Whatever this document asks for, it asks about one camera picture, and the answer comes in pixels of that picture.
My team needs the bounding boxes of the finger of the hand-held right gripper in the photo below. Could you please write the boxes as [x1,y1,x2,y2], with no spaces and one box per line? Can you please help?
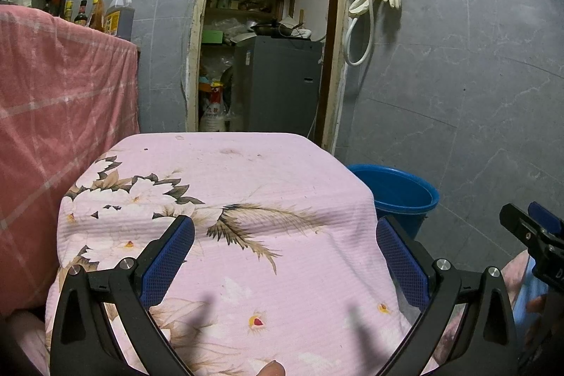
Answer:
[499,203,548,248]
[528,201,564,236]

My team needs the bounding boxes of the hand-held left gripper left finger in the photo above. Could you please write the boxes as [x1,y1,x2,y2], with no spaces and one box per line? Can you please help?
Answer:
[49,215,195,376]

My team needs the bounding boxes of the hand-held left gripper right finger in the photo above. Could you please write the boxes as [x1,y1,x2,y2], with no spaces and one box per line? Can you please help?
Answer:
[376,216,517,376]

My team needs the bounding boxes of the blue plastic bucket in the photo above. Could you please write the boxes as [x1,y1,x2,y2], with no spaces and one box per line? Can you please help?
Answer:
[346,163,440,240]

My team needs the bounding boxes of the person's right hand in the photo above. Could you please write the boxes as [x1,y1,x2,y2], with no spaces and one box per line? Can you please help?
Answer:
[526,294,550,316]

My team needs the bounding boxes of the person's left hand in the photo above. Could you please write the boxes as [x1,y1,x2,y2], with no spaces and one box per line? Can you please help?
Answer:
[257,360,285,376]

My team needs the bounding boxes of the pink floral blanket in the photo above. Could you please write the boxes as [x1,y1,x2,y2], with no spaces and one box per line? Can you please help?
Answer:
[13,132,441,376]

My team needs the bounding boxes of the white sack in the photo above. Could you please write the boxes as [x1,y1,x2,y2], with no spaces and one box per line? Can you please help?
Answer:
[199,83,230,133]

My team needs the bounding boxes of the pink plaid cloth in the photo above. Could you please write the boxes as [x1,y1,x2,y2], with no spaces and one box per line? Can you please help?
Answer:
[0,4,141,317]

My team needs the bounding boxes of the large cooking oil bottle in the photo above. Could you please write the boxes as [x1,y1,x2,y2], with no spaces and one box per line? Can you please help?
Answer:
[105,0,135,41]

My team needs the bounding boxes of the black pan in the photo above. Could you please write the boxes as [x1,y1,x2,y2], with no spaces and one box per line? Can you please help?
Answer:
[251,20,294,37]

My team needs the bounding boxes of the cream rubber glove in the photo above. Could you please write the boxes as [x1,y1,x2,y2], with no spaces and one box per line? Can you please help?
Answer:
[348,0,373,18]

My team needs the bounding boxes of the white hose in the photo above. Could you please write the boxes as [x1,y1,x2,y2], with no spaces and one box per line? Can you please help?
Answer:
[344,0,382,67]

